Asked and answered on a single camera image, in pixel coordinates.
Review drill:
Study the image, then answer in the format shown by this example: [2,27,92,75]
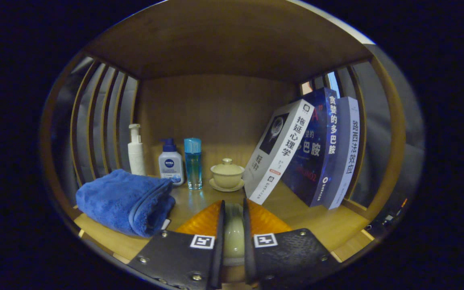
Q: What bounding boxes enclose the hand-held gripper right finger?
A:
[243,197,341,288]

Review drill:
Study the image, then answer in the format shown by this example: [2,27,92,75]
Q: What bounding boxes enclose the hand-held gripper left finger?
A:
[127,200,226,290]

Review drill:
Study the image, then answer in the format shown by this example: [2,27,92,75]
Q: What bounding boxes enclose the pale green dish scrubber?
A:
[223,203,245,266]

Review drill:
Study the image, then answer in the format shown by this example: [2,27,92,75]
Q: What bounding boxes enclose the wooden countertop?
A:
[73,175,371,262]

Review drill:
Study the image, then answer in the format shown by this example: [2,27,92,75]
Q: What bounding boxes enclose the wooden cabinet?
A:
[41,0,406,266]

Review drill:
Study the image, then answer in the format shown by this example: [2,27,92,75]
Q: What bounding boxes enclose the beige lidded teacup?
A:
[209,158,245,193]

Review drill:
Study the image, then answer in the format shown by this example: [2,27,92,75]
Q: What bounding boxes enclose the clear blue bottle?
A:
[184,138,203,190]

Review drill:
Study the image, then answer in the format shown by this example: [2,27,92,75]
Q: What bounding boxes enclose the white bottle with blue cap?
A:
[158,138,184,186]

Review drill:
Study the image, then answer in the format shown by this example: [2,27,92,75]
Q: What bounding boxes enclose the white book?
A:
[243,99,315,205]

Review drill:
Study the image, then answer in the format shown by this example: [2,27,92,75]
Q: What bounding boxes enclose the blue folded towel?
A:
[76,169,176,238]

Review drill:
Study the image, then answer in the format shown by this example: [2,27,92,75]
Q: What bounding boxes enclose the dark blue book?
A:
[282,87,339,207]

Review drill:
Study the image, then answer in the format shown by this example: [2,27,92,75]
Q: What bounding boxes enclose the white pump bottle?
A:
[127,124,146,176]

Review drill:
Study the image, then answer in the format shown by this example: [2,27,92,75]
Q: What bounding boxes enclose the light purple book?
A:
[323,97,360,210]

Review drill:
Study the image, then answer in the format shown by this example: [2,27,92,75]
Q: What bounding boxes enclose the dark equipment with cables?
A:
[367,197,412,240]

